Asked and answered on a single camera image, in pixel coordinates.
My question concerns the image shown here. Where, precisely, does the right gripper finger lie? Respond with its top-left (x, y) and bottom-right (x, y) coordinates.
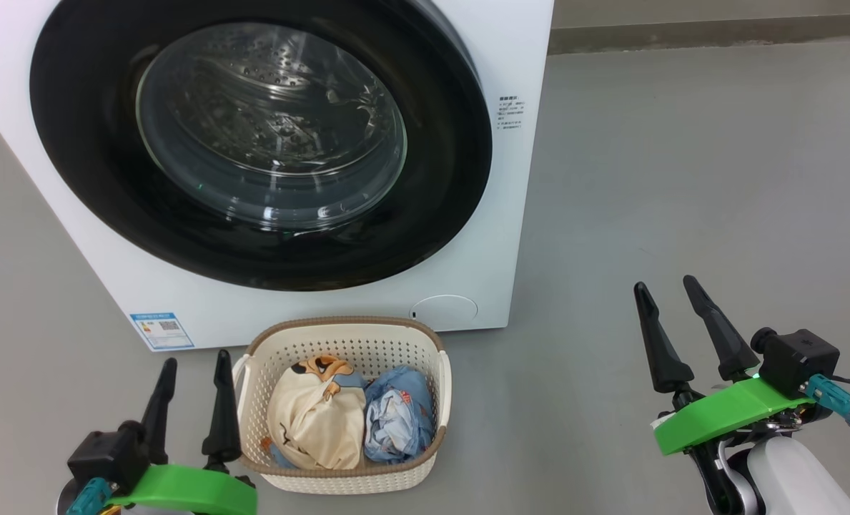
top-left (683, 275), bottom-right (760, 381)
top-left (633, 282), bottom-right (696, 394)

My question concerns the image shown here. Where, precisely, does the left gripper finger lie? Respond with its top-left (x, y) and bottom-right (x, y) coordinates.
top-left (142, 358), bottom-right (177, 462)
top-left (202, 349), bottom-right (242, 471)

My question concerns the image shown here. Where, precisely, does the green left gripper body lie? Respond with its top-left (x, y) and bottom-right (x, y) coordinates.
top-left (107, 462), bottom-right (257, 515)

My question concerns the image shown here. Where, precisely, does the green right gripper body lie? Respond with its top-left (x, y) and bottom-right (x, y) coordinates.
top-left (653, 377), bottom-right (815, 515)

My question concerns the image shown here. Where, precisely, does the cream cartoon print garment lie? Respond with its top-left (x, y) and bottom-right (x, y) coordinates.
top-left (266, 355), bottom-right (368, 471)

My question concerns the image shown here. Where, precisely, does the light blue printed garment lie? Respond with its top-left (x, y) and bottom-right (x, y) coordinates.
top-left (362, 366), bottom-right (436, 464)

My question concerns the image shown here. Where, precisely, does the black glass washing machine door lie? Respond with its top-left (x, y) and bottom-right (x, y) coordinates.
top-left (29, 0), bottom-right (493, 292)

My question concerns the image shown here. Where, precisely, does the white front-load washing machine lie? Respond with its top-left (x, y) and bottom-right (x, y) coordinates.
top-left (0, 0), bottom-right (554, 353)

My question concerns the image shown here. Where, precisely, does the cream perforated laundry basket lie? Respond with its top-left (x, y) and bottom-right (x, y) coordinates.
top-left (232, 316), bottom-right (453, 495)

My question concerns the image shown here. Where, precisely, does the blue energy label sticker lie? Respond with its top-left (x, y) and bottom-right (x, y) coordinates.
top-left (129, 312), bottom-right (195, 351)

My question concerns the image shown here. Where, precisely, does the round white filter cover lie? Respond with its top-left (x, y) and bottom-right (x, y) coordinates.
top-left (409, 295), bottom-right (478, 331)

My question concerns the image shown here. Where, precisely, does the teal left camera cable plug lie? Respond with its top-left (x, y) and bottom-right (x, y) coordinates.
top-left (66, 478), bottom-right (114, 515)

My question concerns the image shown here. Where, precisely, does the teal camera cable plug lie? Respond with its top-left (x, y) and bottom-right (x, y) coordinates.
top-left (66, 478), bottom-right (114, 515)
top-left (805, 374), bottom-right (850, 441)

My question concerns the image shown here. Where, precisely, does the teal right camera cable plug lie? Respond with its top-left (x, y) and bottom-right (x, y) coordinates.
top-left (805, 374), bottom-right (850, 441)

